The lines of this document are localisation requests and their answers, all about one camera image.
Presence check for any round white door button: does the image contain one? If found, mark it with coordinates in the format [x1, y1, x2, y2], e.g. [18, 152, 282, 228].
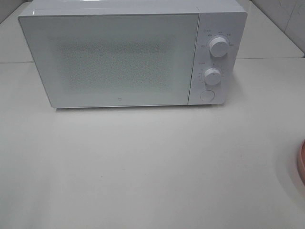
[200, 90, 215, 104]

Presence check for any pink round plate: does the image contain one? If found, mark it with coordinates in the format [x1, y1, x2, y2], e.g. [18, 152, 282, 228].
[297, 141, 305, 183]

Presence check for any white microwave door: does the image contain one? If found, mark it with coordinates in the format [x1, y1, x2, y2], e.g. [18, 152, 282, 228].
[19, 14, 199, 108]

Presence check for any white lower timer knob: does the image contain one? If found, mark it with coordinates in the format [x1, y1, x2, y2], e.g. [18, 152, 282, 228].
[202, 68, 222, 86]

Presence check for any white upper power knob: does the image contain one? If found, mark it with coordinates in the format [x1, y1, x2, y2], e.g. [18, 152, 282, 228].
[207, 35, 229, 58]

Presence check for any white microwave oven body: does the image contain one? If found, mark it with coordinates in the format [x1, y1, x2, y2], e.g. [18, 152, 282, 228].
[18, 0, 247, 106]

